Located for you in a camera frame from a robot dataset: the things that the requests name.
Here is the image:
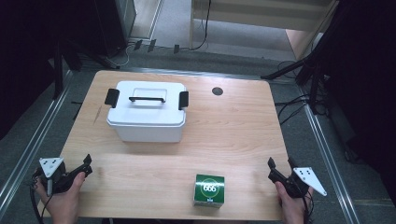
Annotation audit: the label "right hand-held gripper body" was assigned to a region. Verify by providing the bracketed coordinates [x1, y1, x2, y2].
[268, 167, 328, 199]

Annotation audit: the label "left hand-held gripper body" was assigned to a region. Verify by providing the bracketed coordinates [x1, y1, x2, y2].
[34, 157, 86, 196]

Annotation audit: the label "green square carton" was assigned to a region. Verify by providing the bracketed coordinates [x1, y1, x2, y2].
[192, 174, 226, 209]

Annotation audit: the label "white lidded storage box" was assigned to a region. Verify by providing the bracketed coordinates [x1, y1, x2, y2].
[104, 80, 190, 144]

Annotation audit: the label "person's right hand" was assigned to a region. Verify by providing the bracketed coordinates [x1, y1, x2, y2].
[274, 181, 314, 224]

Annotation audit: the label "person's left hand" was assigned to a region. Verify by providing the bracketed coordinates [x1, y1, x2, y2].
[35, 171, 87, 224]

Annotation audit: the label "black metal stand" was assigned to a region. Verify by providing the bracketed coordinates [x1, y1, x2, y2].
[51, 38, 83, 101]

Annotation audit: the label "black tripod stand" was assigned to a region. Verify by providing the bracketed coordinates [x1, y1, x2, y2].
[261, 46, 332, 115]

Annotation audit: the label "black cabinet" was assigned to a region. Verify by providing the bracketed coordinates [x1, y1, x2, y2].
[92, 0, 138, 59]

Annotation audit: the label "light wooden shelf unit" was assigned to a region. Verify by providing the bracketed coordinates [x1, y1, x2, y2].
[190, 0, 340, 61]

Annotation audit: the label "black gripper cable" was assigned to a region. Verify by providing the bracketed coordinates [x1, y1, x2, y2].
[28, 175, 54, 224]
[302, 189, 316, 224]

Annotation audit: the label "metal floor rail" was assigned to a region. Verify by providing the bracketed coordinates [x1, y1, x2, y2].
[120, 66, 265, 81]
[298, 87, 362, 224]
[0, 70, 75, 213]

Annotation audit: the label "black floor cables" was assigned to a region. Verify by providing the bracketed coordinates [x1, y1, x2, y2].
[275, 61, 312, 127]

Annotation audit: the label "white floor cable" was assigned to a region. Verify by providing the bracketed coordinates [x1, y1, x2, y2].
[105, 42, 135, 68]

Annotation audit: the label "black hanging cable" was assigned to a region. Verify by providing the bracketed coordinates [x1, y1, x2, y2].
[189, 0, 213, 51]

